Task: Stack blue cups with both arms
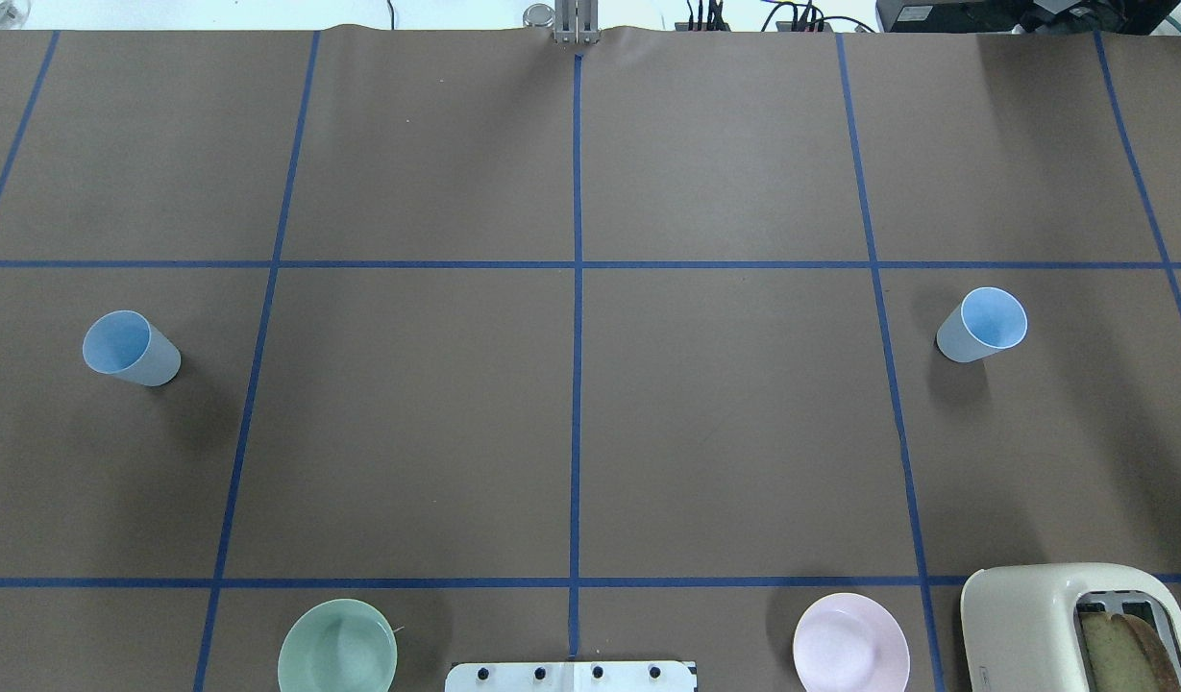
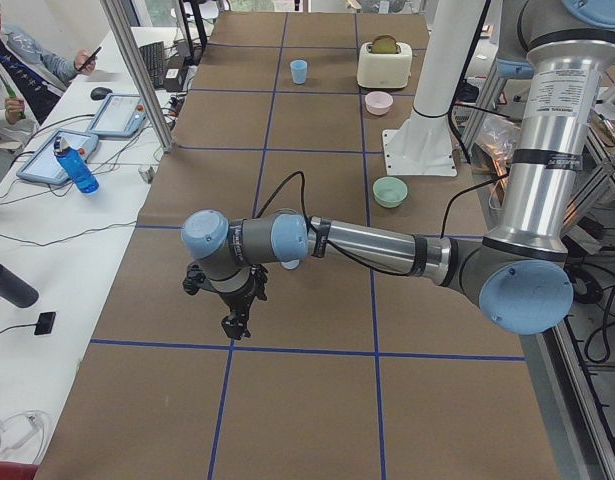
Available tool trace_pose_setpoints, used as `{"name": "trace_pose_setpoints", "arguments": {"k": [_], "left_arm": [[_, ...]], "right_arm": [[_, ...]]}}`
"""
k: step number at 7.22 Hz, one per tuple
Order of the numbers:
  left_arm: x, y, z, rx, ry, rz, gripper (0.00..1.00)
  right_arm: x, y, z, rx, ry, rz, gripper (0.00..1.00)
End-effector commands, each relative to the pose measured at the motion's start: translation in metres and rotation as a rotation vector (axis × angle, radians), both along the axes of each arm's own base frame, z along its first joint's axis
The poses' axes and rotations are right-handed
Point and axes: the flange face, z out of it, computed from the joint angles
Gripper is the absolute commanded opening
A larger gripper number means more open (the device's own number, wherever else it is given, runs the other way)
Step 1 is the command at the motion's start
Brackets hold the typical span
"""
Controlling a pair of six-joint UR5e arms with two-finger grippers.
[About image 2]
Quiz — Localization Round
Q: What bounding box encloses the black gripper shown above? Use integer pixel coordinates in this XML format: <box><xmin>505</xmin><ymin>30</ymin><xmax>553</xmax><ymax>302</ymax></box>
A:
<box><xmin>182</xmin><ymin>263</ymin><xmax>268</xmax><ymax>340</ymax></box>

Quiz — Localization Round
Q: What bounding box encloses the light blue cup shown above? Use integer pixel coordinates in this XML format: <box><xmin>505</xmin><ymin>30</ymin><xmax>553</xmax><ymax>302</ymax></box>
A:
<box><xmin>290</xmin><ymin>59</ymin><xmax>308</xmax><ymax>85</ymax></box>

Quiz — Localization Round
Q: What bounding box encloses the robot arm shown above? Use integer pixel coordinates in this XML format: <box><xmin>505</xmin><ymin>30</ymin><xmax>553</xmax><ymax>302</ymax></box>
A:
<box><xmin>181</xmin><ymin>1</ymin><xmax>615</xmax><ymax>340</ymax></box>

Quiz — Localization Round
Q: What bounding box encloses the small black square pad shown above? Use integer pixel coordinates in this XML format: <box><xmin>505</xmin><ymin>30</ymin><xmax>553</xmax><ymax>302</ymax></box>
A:
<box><xmin>34</xmin><ymin>311</ymin><xmax>56</xmax><ymax>336</ymax></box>

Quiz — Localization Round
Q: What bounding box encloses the green bowl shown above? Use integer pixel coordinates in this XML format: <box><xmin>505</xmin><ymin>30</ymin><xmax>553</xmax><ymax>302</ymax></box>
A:
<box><xmin>372</xmin><ymin>176</ymin><xmax>408</xmax><ymax>208</ymax></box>

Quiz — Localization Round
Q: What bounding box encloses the blue water bottle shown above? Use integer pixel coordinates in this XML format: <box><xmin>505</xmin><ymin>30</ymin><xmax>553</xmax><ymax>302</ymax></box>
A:
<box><xmin>53</xmin><ymin>136</ymin><xmax>99</xmax><ymax>194</ymax></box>

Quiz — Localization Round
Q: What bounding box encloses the black thermos bottle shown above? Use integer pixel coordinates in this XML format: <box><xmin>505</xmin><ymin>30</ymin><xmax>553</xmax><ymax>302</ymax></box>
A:
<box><xmin>0</xmin><ymin>264</ymin><xmax>39</xmax><ymax>308</ymax></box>

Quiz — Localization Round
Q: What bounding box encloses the far teach pendant tablet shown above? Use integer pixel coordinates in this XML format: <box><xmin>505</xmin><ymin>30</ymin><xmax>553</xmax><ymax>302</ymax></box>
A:
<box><xmin>87</xmin><ymin>94</ymin><xmax>146</xmax><ymax>138</ymax></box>

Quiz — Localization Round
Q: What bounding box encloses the teach pendant tablet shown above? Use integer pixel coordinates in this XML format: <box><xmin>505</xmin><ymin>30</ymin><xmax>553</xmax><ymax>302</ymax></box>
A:
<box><xmin>87</xmin><ymin>94</ymin><xmax>146</xmax><ymax>138</ymax></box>
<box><xmin>16</xmin><ymin>129</ymin><xmax>99</xmax><ymax>185</ymax></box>

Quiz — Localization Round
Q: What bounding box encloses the near teach pendant tablet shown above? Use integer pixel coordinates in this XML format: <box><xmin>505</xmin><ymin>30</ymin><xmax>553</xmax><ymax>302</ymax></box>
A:
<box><xmin>16</xmin><ymin>129</ymin><xmax>99</xmax><ymax>185</ymax></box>

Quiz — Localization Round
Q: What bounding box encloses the pink bowl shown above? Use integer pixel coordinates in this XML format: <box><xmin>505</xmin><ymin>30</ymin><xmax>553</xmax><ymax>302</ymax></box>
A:
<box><xmin>364</xmin><ymin>91</ymin><xmax>393</xmax><ymax>116</ymax></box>

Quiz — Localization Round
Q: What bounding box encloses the black computer mouse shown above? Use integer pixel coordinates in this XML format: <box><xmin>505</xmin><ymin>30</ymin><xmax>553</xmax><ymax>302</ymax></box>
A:
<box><xmin>90</xmin><ymin>87</ymin><xmax>113</xmax><ymax>101</ymax></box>

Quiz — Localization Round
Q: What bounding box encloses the black keyboard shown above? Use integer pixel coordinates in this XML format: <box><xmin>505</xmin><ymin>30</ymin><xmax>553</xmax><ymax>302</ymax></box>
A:
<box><xmin>138</xmin><ymin>41</ymin><xmax>165</xmax><ymax>89</ymax></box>

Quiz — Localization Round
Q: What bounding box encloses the cream toaster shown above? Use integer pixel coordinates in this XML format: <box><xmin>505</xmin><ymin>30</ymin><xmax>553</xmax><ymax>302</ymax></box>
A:
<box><xmin>356</xmin><ymin>42</ymin><xmax>413</xmax><ymax>89</ymax></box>

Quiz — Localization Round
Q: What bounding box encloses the bread slice in toaster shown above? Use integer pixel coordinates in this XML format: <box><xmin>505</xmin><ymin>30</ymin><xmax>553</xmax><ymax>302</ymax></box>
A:
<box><xmin>369</xmin><ymin>34</ymin><xmax>399</xmax><ymax>54</ymax></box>

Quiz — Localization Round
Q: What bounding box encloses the seated person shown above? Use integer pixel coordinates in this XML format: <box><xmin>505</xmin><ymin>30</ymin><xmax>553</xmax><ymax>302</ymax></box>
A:
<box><xmin>0</xmin><ymin>5</ymin><xmax>97</xmax><ymax>152</ymax></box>

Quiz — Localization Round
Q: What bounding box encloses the white coiled cable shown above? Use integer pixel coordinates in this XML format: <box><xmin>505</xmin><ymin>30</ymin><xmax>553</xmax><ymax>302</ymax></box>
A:
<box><xmin>0</xmin><ymin>409</ymin><xmax>51</xmax><ymax>464</ymax></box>

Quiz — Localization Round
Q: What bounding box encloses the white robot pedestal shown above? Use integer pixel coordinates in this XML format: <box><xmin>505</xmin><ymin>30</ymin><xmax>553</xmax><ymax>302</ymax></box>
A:
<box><xmin>383</xmin><ymin>0</ymin><xmax>490</xmax><ymax>177</ymax></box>

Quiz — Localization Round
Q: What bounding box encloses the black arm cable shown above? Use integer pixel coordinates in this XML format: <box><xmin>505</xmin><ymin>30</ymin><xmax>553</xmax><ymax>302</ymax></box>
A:
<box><xmin>254</xmin><ymin>171</ymin><xmax>511</xmax><ymax>279</ymax></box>

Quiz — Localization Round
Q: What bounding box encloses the aluminium side frame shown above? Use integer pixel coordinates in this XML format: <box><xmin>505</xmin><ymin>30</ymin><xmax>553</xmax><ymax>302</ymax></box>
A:
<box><xmin>461</xmin><ymin>59</ymin><xmax>615</xmax><ymax>480</ymax></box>

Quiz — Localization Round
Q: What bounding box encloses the aluminium frame post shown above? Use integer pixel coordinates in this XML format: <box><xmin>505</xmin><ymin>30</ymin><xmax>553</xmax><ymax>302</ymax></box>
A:
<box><xmin>100</xmin><ymin>0</ymin><xmax>174</xmax><ymax>153</ymax></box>

